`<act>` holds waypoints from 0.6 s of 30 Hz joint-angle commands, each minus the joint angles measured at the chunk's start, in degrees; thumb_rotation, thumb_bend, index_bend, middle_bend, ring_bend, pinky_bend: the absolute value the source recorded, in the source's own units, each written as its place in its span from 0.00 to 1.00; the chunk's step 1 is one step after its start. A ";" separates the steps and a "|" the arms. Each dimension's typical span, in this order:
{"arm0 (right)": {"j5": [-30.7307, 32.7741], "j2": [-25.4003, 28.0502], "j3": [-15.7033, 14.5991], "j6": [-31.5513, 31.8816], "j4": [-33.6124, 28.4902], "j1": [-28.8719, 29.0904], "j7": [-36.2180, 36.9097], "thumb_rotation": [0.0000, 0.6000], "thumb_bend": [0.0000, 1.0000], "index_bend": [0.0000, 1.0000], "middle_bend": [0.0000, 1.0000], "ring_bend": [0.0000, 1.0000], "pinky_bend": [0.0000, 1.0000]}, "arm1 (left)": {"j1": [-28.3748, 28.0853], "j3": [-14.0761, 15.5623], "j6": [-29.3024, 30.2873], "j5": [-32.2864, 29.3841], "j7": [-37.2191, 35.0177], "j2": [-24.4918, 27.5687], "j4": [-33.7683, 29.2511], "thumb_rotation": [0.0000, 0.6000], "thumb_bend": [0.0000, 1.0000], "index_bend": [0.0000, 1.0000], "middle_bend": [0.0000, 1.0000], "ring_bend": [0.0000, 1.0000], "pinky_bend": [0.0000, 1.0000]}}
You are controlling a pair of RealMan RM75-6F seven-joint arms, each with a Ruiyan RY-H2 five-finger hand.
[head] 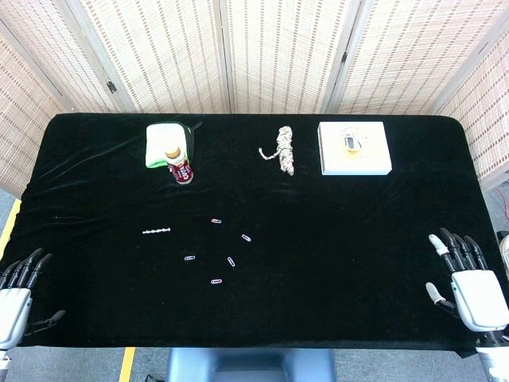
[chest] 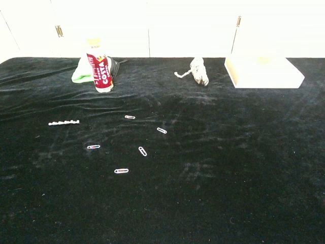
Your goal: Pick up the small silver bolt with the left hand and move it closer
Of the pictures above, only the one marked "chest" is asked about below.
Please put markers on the white flat box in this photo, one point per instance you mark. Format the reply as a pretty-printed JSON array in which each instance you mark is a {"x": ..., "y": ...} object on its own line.
[{"x": 264, "y": 75}]

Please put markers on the metal screen hinge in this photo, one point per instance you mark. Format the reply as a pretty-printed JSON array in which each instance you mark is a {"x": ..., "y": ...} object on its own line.
[
  {"x": 238, "y": 21},
  {"x": 59, "y": 31}
]

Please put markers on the silver paperclip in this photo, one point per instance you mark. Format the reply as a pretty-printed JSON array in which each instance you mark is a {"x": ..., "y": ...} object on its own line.
[
  {"x": 121, "y": 170},
  {"x": 93, "y": 146},
  {"x": 129, "y": 117},
  {"x": 142, "y": 151},
  {"x": 161, "y": 130}
]

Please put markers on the black zipper pouch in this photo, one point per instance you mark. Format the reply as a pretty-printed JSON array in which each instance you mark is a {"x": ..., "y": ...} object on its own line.
[{"x": 115, "y": 67}]

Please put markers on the woven folding screen panel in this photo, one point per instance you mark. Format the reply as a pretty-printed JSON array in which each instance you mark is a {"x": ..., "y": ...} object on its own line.
[
  {"x": 109, "y": 23},
  {"x": 5, "y": 43},
  {"x": 33, "y": 23},
  {"x": 190, "y": 25},
  {"x": 284, "y": 25}
]

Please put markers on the green white cloth pouch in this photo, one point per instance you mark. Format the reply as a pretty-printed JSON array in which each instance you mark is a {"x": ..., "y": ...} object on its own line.
[{"x": 81, "y": 75}]

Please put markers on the black velvet tablecloth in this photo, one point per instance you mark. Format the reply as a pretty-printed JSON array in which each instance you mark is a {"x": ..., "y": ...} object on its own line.
[{"x": 203, "y": 165}]

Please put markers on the red Costa coffee bottle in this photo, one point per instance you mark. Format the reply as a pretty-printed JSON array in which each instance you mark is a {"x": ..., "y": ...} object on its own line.
[{"x": 100, "y": 73}]

